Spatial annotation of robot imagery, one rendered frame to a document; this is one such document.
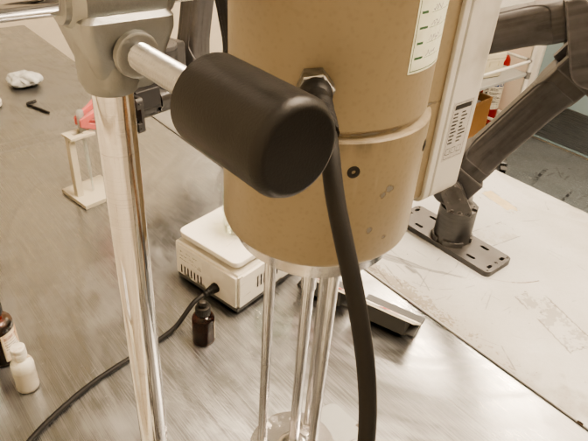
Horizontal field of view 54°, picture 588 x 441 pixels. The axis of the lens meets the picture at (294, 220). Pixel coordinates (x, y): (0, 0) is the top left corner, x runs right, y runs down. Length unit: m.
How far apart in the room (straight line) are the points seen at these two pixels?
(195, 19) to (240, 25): 0.88
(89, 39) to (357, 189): 0.13
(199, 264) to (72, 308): 0.19
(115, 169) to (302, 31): 0.09
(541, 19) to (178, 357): 0.65
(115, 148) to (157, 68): 0.05
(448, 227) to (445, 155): 0.66
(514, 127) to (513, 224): 0.27
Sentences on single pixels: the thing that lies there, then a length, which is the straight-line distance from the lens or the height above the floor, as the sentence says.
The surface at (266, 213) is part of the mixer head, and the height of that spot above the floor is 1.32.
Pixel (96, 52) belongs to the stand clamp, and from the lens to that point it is 0.20.
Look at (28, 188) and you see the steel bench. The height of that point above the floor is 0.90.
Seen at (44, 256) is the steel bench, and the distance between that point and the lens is 0.97.
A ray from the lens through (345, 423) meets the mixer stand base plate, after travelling 0.70.
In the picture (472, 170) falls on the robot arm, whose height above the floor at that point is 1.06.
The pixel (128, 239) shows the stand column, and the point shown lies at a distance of 0.25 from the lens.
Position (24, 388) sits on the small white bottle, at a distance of 0.77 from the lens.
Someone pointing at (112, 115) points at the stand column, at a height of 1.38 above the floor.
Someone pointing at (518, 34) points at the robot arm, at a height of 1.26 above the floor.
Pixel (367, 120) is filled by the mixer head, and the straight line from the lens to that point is 0.25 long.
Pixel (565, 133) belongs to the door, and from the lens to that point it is 3.79.
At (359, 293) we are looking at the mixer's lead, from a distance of 0.19.
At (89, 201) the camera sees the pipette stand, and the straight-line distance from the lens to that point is 1.08.
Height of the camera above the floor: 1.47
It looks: 34 degrees down
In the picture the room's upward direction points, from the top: 4 degrees clockwise
